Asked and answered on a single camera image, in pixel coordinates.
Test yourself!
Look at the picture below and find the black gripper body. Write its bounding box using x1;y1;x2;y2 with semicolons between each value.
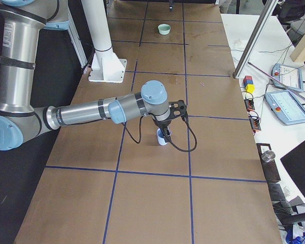
155;118;171;131

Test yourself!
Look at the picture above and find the light blue plastic cup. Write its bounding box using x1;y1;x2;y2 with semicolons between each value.
157;128;168;146

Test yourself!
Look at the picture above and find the mint green ceramic bowl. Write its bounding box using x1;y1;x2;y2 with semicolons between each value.
158;23;171;35

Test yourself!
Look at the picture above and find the far black power strip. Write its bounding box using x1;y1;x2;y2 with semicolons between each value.
244;99;255;112

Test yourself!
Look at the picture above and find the black power strip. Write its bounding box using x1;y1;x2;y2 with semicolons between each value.
249;114;261;133
244;99;255;112

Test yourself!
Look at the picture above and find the near black power strip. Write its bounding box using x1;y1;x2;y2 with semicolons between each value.
249;114;261;133

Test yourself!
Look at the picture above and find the blue cube block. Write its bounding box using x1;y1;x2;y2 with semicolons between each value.
243;79;254;87

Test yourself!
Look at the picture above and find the yellow cube block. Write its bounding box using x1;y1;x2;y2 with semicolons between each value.
245;84;255;93

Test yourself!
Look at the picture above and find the small metal cup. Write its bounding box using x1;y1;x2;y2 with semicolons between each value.
261;150;276;163

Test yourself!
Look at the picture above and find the black metal block stand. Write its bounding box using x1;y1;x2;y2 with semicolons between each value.
256;143;281;183

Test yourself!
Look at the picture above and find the near blue teach pendant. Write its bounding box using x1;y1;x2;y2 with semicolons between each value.
265;90;305;125

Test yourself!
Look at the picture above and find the blue teach pendant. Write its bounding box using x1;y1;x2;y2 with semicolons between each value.
271;64;304;92
265;90;305;125

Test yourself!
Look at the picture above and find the long silver grabber tool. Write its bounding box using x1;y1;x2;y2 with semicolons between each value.
248;62;305;101

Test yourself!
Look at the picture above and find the far blue teach pendant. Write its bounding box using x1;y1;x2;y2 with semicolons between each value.
271;64;304;92

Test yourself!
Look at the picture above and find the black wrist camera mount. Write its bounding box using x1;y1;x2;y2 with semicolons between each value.
167;100;188;122

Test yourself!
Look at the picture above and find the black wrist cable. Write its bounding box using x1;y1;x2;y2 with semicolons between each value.
121;114;198;153

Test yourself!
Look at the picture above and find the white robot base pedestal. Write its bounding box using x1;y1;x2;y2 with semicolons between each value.
81;0;127;83

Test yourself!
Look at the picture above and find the aluminium frame post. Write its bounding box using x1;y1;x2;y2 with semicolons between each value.
233;0;278;78

